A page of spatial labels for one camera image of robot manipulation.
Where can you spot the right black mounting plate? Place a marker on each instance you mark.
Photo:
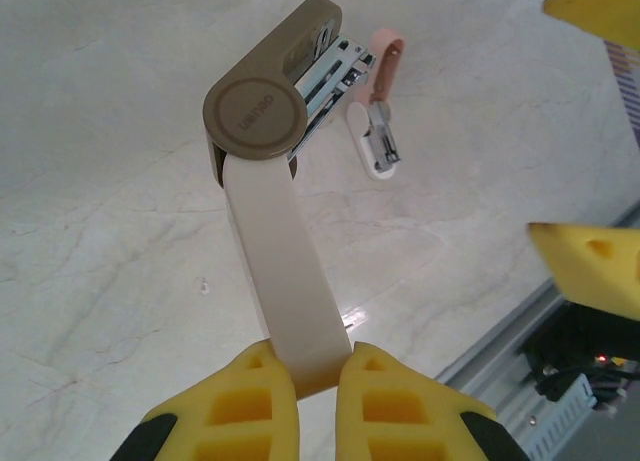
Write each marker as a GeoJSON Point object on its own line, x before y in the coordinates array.
{"type": "Point", "coordinates": [575, 333]}

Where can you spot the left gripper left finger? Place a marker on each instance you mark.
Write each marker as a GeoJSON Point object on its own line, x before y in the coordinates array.
{"type": "Point", "coordinates": [225, 411]}

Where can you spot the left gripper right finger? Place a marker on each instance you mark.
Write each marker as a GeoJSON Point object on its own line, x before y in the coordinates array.
{"type": "Point", "coordinates": [400, 411]}

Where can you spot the brown and beige stapler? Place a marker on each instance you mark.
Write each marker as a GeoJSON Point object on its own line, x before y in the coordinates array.
{"type": "Point", "coordinates": [280, 241]}

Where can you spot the pink and white stapler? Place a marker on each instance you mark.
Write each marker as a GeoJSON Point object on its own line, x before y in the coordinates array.
{"type": "Point", "coordinates": [382, 146]}

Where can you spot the wide aluminium base rail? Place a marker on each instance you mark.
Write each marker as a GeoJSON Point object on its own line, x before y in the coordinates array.
{"type": "Point", "coordinates": [485, 381]}

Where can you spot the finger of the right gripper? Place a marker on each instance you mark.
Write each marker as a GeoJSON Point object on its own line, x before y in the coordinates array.
{"type": "Point", "coordinates": [590, 266]}
{"type": "Point", "coordinates": [605, 6]}

